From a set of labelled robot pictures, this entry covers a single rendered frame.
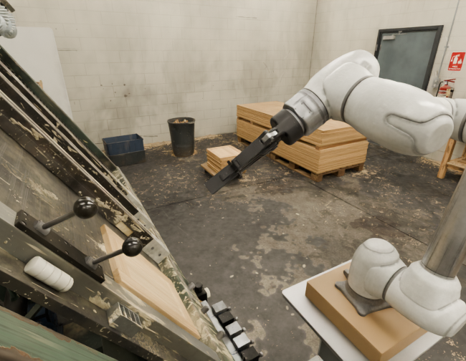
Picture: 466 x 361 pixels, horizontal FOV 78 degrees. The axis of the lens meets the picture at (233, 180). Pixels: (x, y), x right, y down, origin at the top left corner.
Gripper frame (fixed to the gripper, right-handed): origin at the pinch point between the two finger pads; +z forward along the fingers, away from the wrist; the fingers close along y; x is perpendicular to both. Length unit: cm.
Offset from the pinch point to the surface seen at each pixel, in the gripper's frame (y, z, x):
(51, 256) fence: 12.4, 31.7, -6.1
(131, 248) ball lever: 9.0, 20.8, 1.2
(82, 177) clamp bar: -37, 39, -38
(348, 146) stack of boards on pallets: -371, -176, 20
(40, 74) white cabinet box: -265, 100, -292
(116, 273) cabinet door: -15.4, 38.0, -0.1
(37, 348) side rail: 30.8, 26.2, 7.0
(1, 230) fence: 18.6, 31.9, -12.4
